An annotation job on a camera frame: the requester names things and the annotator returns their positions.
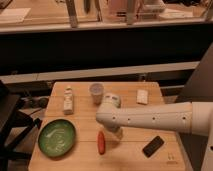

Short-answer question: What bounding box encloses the red orange pepper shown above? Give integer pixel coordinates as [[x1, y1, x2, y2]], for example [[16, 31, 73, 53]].
[[97, 131, 105, 155]]

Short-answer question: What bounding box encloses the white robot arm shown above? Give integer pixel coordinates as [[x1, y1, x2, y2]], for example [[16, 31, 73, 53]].
[[96, 93, 213, 171]]

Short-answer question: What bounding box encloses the white sponge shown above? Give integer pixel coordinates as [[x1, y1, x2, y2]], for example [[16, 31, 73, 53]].
[[136, 90, 148, 105]]

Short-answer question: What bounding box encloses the black smartphone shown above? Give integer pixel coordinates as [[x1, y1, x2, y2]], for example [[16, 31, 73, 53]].
[[142, 136, 164, 157]]

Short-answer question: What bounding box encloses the white plastic cup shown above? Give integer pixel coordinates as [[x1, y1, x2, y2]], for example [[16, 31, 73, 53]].
[[89, 83, 104, 105]]

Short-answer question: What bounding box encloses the white small bottle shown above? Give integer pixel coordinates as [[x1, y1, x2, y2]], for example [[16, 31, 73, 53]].
[[63, 86, 73, 115]]

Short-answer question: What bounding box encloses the green round plate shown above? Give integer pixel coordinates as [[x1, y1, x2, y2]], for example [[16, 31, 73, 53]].
[[38, 119, 76, 158]]

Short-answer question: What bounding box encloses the black side table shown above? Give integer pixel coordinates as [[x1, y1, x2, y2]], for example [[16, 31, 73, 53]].
[[0, 80, 42, 171]]

